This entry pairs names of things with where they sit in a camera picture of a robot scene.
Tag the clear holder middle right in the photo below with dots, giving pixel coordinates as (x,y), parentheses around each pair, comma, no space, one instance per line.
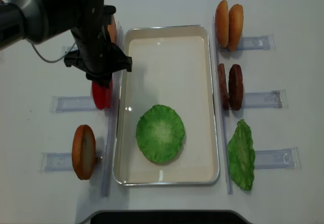
(272,99)

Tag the red tomato slice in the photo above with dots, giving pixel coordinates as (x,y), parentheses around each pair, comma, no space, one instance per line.
(102,95)

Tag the clear acrylic rail right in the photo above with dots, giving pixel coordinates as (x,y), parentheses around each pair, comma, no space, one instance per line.
(221,113)

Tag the clear holder top right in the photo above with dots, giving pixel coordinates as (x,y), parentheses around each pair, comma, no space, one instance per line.
(264,42)

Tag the brown meat patty right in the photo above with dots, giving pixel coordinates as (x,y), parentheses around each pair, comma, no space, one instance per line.
(236,88)

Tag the bread bun slice left holder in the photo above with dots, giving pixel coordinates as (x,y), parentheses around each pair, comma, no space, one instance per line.
(83,152)

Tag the green lettuce leaf on bun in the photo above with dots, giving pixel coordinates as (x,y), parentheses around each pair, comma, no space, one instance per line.
(160,132)

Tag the bread bun slice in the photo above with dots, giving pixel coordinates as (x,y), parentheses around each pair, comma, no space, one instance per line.
(236,20)
(222,23)

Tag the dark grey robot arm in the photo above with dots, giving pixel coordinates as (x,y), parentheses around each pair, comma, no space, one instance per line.
(39,20)

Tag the clear holder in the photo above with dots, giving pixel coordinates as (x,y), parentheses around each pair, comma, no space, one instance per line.
(264,42)
(62,104)
(278,159)
(272,99)

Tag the clear holder bottom right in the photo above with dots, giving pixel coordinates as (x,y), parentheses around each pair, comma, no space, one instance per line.
(278,159)

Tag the bread bun slice outer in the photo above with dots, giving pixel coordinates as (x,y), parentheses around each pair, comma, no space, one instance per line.
(222,23)

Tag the clear acrylic rail left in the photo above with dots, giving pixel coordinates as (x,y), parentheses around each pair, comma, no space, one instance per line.
(111,134)

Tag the brown meat patty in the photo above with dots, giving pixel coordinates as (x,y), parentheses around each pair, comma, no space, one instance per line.
(236,88)
(223,86)

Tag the white rectangular tray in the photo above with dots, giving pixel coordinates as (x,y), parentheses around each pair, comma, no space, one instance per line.
(171,67)

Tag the clear holder middle left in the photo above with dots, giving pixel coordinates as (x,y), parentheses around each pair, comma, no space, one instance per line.
(62,104)

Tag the green lettuce leaf in holder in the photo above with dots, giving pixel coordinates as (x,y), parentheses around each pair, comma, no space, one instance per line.
(241,156)

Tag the bread bun slice inner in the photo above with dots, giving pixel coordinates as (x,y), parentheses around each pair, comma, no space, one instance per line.
(236,20)

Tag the brown meat patty left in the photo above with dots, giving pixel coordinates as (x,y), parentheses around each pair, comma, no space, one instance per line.
(223,86)

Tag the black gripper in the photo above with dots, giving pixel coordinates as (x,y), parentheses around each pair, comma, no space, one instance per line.
(97,55)

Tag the clear acrylic rail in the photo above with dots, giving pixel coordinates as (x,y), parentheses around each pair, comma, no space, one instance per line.
(111,134)
(221,113)

